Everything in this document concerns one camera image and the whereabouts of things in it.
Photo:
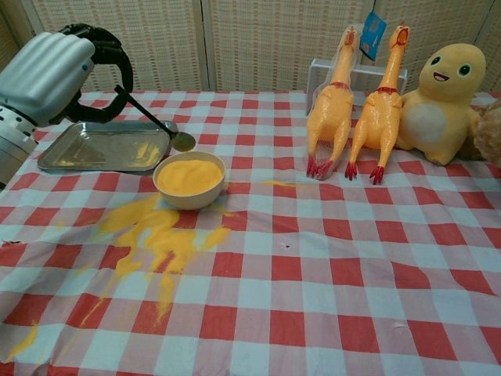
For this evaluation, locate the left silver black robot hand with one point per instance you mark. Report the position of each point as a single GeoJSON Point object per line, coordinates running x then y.
{"type": "Point", "coordinates": [43, 74]}

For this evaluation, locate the dark metal spoon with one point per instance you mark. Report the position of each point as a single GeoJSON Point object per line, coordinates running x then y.
{"type": "Point", "coordinates": [184, 142]}

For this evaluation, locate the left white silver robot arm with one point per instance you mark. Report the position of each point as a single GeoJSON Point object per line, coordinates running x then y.
{"type": "Point", "coordinates": [13, 145]}

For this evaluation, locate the beige bowl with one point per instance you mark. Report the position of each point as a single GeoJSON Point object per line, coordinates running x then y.
{"type": "Point", "coordinates": [188, 201]}

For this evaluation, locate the rectangular metal tray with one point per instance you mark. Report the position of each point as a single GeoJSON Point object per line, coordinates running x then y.
{"type": "Point", "coordinates": [98, 149]}

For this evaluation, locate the beige woven folding screen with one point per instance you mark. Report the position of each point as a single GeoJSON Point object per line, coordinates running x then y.
{"type": "Point", "coordinates": [195, 39]}

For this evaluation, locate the plastic-wrapped yellow rubber chicken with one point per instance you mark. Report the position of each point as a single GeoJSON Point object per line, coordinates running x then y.
{"type": "Point", "coordinates": [329, 113]}

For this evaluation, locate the blue hang tag card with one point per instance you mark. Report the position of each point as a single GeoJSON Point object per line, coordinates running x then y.
{"type": "Point", "coordinates": [372, 35]}

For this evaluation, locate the red white checkered tablecloth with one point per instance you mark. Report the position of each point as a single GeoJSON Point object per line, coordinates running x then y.
{"type": "Point", "coordinates": [313, 274]}

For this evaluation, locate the yellow plush duck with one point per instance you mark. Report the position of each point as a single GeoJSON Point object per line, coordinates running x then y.
{"type": "Point", "coordinates": [450, 86]}

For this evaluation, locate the brown teddy bear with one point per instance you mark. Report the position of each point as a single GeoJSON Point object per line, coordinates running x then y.
{"type": "Point", "coordinates": [487, 137]}

